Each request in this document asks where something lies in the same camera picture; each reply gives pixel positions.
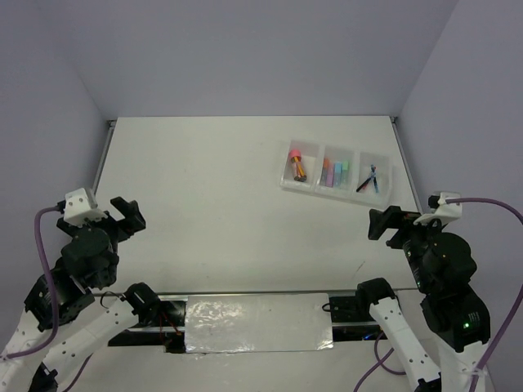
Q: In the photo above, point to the light blue pen refill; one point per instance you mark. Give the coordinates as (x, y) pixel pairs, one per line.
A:
(373, 168)

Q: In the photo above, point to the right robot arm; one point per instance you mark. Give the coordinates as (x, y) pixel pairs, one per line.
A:
(442, 267)

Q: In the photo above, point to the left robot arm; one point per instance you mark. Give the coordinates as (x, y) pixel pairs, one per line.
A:
(45, 345)

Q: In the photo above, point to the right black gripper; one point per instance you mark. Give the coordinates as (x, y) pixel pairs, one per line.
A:
(393, 215)

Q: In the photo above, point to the silver foil sheet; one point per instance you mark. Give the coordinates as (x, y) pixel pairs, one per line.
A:
(257, 323)

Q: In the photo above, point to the clear three-compartment tray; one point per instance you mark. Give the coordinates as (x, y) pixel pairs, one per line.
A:
(313, 155)

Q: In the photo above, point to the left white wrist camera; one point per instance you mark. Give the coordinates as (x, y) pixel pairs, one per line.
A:
(81, 208)

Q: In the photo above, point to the red pen refill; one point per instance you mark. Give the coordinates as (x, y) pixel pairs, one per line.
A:
(366, 182)

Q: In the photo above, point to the green highlighter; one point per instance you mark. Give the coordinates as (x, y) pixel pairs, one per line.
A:
(346, 174)

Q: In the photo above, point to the purple pink highlighter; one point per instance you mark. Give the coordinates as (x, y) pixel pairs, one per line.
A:
(326, 178)

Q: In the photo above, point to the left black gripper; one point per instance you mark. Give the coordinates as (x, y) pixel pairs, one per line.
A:
(134, 220)

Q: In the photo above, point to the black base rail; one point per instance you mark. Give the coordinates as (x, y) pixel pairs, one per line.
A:
(349, 322)

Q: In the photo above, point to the pink capped lead tube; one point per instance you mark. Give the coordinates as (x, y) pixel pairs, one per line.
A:
(298, 170)

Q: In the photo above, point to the blue highlighter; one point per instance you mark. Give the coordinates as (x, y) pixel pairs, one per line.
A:
(337, 174)

